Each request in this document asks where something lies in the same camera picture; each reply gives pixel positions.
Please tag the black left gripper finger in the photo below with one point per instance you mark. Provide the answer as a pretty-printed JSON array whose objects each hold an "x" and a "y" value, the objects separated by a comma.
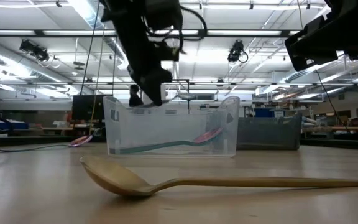
[
  {"x": 162, "y": 77},
  {"x": 143, "y": 77}
]

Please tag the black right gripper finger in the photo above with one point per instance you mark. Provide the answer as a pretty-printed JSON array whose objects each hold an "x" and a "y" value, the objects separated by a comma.
[
  {"x": 312, "y": 54},
  {"x": 309, "y": 35}
]

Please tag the iridescent purple teal spoon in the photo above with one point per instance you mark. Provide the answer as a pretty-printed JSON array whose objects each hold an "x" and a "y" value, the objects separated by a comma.
[
  {"x": 208, "y": 136},
  {"x": 81, "y": 141}
]

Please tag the gold spoon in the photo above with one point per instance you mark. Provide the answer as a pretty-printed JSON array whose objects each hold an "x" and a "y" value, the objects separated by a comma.
[{"x": 120, "y": 180}]

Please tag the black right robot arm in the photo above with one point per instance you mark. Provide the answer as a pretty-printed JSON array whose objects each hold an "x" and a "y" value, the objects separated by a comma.
[{"x": 353, "y": 5}]

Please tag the person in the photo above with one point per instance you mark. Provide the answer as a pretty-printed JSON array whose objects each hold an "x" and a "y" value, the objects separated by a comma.
[{"x": 134, "y": 100}]

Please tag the black metal stand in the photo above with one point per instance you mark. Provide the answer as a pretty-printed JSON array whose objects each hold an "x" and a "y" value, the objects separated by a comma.
[{"x": 188, "y": 93}]

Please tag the clear plastic bin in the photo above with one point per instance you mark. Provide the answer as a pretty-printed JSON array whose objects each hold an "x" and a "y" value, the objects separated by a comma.
[
  {"x": 172, "y": 130},
  {"x": 171, "y": 112}
]

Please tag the black overhead light bar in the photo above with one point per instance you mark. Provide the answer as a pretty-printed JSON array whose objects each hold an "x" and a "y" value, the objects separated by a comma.
[{"x": 202, "y": 33}]

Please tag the black monitor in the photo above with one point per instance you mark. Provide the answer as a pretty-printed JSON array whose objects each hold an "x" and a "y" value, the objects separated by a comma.
[{"x": 85, "y": 107}]

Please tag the blue box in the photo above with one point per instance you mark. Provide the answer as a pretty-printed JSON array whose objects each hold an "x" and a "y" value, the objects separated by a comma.
[{"x": 264, "y": 112}]

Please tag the wooden rod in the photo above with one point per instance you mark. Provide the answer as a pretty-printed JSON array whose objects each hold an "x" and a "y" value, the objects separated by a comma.
[{"x": 337, "y": 128}]

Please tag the dark grey plastic bin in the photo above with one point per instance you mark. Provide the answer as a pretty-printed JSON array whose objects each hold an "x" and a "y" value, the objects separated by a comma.
[{"x": 269, "y": 133}]

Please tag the blue bin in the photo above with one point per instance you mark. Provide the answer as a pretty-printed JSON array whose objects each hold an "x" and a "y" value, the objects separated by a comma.
[{"x": 8, "y": 125}]

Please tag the black overhead camera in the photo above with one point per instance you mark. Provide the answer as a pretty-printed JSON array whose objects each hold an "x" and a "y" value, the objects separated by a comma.
[{"x": 235, "y": 51}]

